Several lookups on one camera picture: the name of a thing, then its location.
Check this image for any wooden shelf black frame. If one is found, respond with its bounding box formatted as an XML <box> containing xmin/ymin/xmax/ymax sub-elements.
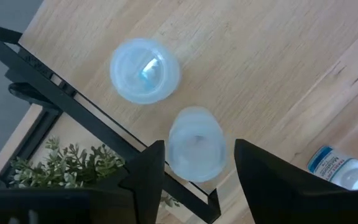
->
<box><xmin>0</xmin><ymin>0</ymin><xmax>358</xmax><ymax>224</ymax></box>

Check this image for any black aluminium rig frame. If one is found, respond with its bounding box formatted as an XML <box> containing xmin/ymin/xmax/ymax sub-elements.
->
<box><xmin>0</xmin><ymin>70</ymin><xmax>76</xmax><ymax>189</ymax></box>

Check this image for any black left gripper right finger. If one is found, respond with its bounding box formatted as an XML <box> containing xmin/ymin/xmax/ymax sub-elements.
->
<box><xmin>234</xmin><ymin>138</ymin><xmax>343</xmax><ymax>224</ymax></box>

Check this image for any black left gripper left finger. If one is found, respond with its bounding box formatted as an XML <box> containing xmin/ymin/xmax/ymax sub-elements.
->
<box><xmin>119</xmin><ymin>139</ymin><xmax>167</xmax><ymax>224</ymax></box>

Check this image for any translucent white plastic bottle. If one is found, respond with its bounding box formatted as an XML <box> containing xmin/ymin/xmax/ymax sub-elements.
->
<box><xmin>109</xmin><ymin>37</ymin><xmax>181</xmax><ymax>105</ymax></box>
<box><xmin>166</xmin><ymin>106</ymin><xmax>228</xmax><ymax>184</ymax></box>

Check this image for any bushy green potted plant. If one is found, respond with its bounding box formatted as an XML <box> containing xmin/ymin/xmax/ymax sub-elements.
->
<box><xmin>7</xmin><ymin>136</ymin><xmax>183</xmax><ymax>209</ymax></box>

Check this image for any white blue melatonin bottle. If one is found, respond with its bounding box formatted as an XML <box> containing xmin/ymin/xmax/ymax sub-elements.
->
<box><xmin>306</xmin><ymin>144</ymin><xmax>358</xmax><ymax>191</ymax></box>

